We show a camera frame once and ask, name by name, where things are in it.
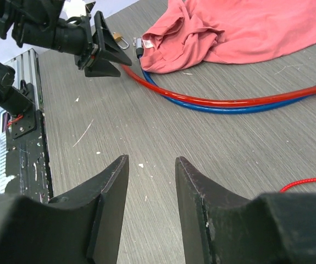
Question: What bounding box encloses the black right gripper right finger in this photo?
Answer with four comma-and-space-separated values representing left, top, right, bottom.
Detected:
175, 157, 316, 263

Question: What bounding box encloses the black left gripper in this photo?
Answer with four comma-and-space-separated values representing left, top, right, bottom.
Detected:
75, 11, 132, 78

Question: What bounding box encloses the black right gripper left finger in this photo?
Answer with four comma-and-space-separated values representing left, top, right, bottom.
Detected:
0, 155, 129, 263

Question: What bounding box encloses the red cable lock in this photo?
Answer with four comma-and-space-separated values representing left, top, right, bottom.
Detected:
120, 64, 316, 108

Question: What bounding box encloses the red cable padlock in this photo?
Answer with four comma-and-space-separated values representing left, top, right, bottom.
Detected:
279, 177, 316, 193

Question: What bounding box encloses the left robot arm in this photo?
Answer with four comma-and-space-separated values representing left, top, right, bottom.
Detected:
0, 1, 132, 117

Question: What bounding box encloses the brass padlock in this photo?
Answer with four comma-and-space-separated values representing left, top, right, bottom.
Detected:
112, 32, 130, 50

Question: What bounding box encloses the pink cloth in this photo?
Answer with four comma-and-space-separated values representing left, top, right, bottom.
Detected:
140, 1, 316, 74

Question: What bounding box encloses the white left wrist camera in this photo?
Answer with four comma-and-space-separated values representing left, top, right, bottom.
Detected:
60, 0, 96, 19

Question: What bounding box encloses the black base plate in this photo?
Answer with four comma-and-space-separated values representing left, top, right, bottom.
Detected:
2, 82, 54, 204

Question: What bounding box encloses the slotted cable duct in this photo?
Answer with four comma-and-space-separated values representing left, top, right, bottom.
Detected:
0, 110, 8, 194

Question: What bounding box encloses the blue cable lock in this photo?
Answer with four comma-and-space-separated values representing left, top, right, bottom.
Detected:
134, 38, 308, 114

